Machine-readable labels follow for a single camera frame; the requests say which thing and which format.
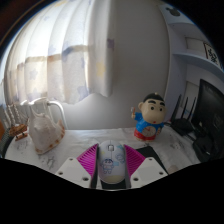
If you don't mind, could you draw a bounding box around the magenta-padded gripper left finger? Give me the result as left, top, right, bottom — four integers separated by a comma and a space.
54, 143, 100, 190

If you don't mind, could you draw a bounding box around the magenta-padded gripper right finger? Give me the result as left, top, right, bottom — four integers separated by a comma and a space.
123, 143, 169, 190

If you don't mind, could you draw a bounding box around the white cartoon-print computer mouse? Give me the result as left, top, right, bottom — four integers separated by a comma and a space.
97, 139, 128, 185

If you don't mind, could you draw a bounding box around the white printed tablecloth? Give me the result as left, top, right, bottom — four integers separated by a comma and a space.
4, 125, 204, 188

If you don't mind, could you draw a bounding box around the cartoon boy figurine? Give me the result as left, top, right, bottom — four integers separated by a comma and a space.
130, 92, 167, 142

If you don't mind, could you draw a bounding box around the large white conch shell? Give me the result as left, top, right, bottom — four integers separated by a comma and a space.
20, 97, 69, 155

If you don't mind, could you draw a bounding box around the black router with antennas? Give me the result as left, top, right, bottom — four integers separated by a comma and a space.
170, 94, 198, 137

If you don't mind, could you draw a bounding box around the black monitor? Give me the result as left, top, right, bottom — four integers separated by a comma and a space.
191, 78, 224, 163

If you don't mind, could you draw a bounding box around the white star-print curtain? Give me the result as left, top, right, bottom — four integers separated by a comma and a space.
0, 0, 116, 108

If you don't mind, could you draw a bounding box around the white wall shelf unit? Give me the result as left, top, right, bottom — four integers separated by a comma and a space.
159, 3, 224, 114

